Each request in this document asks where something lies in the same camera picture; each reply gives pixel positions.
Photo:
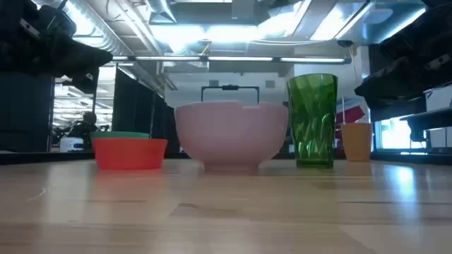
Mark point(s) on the spiral metal air duct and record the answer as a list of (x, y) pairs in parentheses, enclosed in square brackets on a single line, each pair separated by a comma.
[(106, 35)]

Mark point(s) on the red and blue object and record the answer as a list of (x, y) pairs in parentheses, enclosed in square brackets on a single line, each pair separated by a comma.
[(353, 114)]

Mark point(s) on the dark shelf board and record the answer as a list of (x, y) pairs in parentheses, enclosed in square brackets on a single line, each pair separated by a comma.
[(429, 118)]

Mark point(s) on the green faceted plastic tumbler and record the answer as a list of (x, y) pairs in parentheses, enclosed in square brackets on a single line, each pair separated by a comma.
[(312, 120)]

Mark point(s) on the white container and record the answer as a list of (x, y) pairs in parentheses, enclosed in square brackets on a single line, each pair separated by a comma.
[(71, 144)]

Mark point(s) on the long ceiling light tube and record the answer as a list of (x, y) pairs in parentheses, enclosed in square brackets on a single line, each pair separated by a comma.
[(312, 60), (167, 58), (240, 58)]

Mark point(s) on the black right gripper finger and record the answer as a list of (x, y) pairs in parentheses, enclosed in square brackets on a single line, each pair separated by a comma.
[(399, 83)]

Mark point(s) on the red plastic bowl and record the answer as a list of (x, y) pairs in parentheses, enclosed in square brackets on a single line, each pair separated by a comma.
[(129, 153)]

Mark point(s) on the orange plastic cup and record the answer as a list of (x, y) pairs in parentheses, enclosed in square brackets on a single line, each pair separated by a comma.
[(356, 141)]

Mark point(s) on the green plastic bowl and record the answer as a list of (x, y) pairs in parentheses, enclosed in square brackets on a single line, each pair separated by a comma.
[(120, 134)]

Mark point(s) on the person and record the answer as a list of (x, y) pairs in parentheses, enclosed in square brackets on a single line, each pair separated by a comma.
[(84, 128)]

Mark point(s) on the white straw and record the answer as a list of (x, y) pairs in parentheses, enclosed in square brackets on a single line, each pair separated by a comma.
[(343, 110)]

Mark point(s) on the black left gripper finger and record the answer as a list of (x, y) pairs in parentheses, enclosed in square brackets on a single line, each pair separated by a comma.
[(77, 56), (88, 80)]

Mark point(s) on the black partition curtain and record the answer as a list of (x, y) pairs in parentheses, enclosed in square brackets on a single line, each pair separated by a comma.
[(137, 113)]

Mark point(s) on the black metal frame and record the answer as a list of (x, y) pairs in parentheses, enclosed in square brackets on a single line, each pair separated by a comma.
[(230, 87)]

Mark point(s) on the ceiling security camera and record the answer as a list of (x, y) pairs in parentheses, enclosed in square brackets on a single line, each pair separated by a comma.
[(344, 43)]

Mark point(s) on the large pink notched bowl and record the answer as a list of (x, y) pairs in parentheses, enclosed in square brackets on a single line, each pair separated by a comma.
[(231, 134)]

